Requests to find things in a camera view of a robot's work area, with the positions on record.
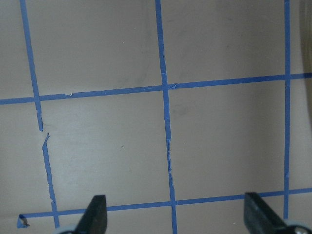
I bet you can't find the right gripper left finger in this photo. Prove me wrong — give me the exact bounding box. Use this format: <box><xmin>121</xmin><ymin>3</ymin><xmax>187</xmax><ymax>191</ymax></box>
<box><xmin>74</xmin><ymin>195</ymin><xmax>108</xmax><ymax>234</ymax></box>

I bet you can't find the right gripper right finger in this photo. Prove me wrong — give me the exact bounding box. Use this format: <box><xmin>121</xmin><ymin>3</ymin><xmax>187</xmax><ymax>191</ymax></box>
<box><xmin>243</xmin><ymin>192</ymin><xmax>293</xmax><ymax>234</ymax></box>

